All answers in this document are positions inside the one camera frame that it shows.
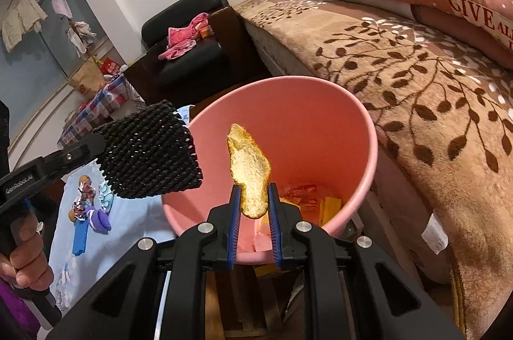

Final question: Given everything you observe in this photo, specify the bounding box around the purple cloth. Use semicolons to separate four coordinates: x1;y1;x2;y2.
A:
87;207;111;234

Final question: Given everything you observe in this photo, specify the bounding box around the pale pink hanging cloth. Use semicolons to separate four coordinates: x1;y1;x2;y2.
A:
52;0;72;19

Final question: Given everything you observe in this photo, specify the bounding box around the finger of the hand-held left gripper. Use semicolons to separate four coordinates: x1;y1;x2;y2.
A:
38;132;107;181

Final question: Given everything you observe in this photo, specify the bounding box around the yellow fruit peel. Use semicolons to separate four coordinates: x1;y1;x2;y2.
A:
226;124;273;221

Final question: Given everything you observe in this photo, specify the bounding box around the brown leaf pattern blanket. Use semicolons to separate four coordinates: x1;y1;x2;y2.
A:
234;0;513;340

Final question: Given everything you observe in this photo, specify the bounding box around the wooden stool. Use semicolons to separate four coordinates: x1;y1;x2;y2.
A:
204;266;310;340

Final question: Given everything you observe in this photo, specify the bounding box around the black leather armchair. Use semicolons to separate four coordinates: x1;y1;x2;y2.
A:
123;0;242;105

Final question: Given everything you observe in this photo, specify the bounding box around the blue flat packet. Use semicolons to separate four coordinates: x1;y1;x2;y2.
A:
72;220;90;256

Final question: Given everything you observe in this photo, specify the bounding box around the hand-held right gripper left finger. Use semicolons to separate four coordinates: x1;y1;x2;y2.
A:
46;185;243;340

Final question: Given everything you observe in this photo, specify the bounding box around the red printed clear wrapper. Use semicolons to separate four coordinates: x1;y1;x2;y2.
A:
280;184;322;213

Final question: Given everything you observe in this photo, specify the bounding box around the silver foil wrapper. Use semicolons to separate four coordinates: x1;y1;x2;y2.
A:
78;184;97;221

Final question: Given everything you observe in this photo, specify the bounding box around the person's left hand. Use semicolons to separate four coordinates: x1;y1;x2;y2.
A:
0;211;55;290

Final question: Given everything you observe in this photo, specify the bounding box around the pink plastic bucket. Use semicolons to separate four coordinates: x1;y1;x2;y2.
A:
161;76;379;267

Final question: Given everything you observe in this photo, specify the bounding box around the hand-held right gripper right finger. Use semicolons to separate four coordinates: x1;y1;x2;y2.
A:
267;182;467;340

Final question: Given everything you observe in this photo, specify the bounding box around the person's left forearm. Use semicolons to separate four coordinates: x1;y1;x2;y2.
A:
0;279;39;340

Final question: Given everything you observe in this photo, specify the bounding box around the white cloth on rack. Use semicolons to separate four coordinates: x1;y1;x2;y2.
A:
66;21;97;59

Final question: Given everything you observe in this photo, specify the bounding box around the black foam net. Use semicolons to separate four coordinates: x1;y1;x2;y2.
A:
92;100;204;200

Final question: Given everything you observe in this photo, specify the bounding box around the silver and blue wrapper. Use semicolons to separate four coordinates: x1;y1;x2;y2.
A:
98;182;115;211

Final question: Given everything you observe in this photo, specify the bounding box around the bed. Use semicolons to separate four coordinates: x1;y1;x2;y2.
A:
204;0;513;340

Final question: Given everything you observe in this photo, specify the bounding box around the checkered tablecloth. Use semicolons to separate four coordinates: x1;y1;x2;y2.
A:
58;73;134;149

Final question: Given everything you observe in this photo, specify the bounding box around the red paper bag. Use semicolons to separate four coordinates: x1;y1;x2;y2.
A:
98;59;121;76

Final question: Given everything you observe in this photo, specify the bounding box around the cream hanging garment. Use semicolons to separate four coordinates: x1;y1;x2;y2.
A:
2;0;48;53

